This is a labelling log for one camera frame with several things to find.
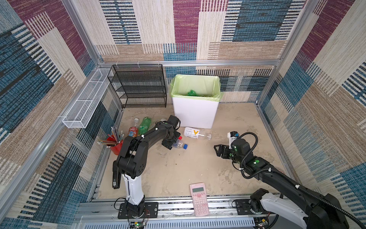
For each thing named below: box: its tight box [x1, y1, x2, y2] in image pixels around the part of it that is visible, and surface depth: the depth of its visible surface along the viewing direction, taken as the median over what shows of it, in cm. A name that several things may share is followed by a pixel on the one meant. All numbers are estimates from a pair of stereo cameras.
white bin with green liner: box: [169, 74, 222, 129], surface depth 98 cm
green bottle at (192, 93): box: [187, 89, 197, 96], surface depth 104 cm
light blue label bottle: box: [172, 136, 188, 150], surface depth 96 cm
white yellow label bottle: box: [183, 126, 212, 141], surface depth 98 cm
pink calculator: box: [189, 182, 210, 217], surface depth 77 cm
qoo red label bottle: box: [127, 117, 140, 138], surface depth 102 cm
